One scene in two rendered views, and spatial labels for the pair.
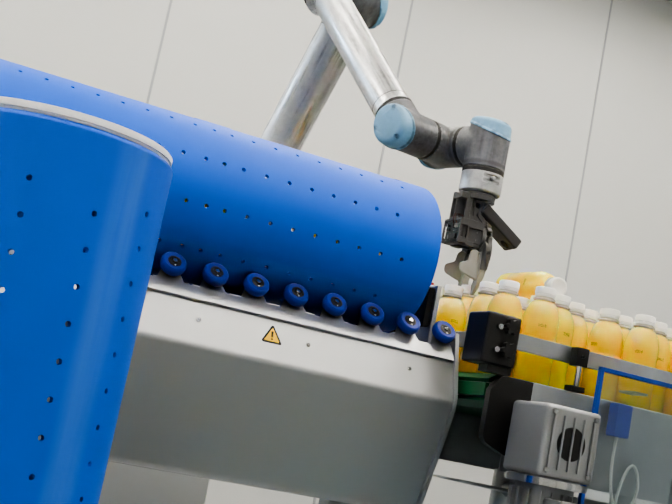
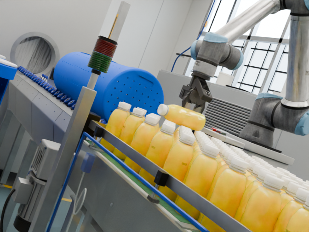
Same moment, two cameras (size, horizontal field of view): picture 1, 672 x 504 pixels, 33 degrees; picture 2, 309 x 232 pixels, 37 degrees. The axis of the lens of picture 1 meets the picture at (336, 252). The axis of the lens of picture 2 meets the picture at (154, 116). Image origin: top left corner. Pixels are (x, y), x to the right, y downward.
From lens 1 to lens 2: 2.94 m
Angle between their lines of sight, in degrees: 85
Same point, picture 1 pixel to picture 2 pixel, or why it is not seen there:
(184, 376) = (58, 137)
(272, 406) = not seen: hidden behind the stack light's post
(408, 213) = (106, 76)
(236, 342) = (65, 126)
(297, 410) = not seen: hidden behind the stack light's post
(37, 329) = not seen: outside the picture
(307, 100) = (289, 58)
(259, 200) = (80, 78)
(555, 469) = (33, 167)
